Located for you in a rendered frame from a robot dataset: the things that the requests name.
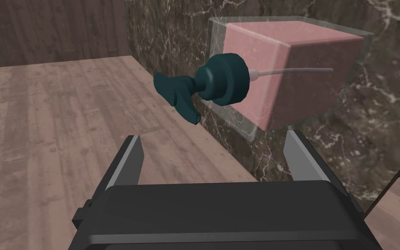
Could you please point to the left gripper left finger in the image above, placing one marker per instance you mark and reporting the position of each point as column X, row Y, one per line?
column 127, row 166

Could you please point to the pink soap dispenser bottle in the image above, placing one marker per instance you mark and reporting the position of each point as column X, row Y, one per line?
column 276, row 76

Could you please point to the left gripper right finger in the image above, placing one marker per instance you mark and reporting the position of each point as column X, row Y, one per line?
column 302, row 163

